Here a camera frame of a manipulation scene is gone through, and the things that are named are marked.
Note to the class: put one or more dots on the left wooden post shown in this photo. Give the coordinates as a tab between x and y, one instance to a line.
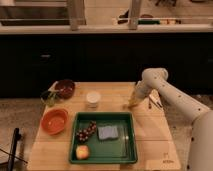
76	13

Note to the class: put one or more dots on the green plastic tray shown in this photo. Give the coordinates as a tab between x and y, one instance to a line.
121	150

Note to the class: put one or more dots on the white cup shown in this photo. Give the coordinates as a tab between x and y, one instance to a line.
93	98

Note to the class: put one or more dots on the right wooden post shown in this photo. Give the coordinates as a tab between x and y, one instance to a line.
134	14

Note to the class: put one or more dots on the blue sponge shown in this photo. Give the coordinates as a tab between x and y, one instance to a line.
107	132

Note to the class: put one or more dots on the green leafy vegetable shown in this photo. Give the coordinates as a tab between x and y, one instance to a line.
49	98

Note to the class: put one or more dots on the yellow banana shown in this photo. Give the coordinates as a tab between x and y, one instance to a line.
127	106

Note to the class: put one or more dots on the red grape bunch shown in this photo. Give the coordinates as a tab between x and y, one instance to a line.
84	134

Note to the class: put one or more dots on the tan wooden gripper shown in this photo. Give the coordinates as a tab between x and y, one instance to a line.
135	97

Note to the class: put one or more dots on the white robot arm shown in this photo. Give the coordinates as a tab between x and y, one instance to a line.
200	157

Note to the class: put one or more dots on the orange-red bowl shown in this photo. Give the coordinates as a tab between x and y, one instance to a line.
54	121

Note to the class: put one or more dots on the wooden post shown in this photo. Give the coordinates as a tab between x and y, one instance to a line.
76	13
134	14

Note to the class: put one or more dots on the white handled tool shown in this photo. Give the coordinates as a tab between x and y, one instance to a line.
155	101

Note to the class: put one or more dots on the black stand post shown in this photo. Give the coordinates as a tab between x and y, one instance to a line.
16	137

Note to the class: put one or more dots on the red yellow apple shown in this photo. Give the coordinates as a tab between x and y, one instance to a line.
82	152

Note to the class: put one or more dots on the dark maroon bowl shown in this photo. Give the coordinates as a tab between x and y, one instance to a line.
65	88

